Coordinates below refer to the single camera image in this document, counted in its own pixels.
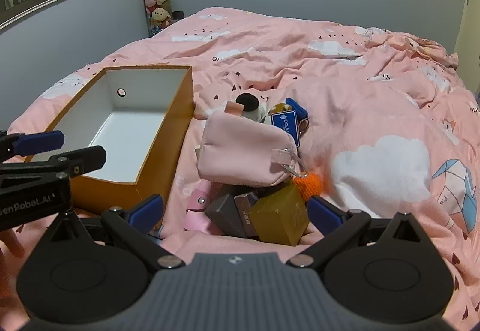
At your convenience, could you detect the cream door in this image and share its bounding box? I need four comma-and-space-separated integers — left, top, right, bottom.
454, 0, 480, 99

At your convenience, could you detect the amber translucent block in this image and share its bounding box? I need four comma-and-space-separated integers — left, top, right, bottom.
250, 181, 310, 246

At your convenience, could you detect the white and black plush toy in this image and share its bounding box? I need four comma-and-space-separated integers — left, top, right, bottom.
235, 93, 271, 124

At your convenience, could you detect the blue strap keychain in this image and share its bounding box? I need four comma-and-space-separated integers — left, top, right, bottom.
285, 98, 311, 137

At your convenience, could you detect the orange cardboard box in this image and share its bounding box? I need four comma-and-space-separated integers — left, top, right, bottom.
24, 65, 194, 213

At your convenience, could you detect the blue rectangular tag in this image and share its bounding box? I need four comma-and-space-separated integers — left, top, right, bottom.
271, 110, 302, 148

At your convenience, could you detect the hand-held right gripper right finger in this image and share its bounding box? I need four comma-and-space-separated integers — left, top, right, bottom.
287, 196, 426, 272

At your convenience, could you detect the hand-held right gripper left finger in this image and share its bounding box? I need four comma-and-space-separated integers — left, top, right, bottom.
47, 194, 184, 273

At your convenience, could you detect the person's left hand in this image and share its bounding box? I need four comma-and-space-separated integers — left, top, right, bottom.
0, 230, 28, 313

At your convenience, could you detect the pink cloud print blanket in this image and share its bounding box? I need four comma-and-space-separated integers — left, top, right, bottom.
7, 6, 480, 331

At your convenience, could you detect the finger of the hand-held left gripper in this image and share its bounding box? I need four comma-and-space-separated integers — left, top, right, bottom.
0, 130, 65, 159
0, 145, 107, 179

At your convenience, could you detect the brown small box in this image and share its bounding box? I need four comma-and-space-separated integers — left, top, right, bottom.
234, 191, 262, 239

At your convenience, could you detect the pink snap strap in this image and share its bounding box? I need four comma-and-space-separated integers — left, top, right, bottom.
184, 181, 213, 232

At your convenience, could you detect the orange crochet ball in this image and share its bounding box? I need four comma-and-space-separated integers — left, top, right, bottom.
292, 173, 324, 202

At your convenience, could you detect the pink fabric pouch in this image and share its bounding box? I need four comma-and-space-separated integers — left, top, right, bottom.
198, 101, 306, 188

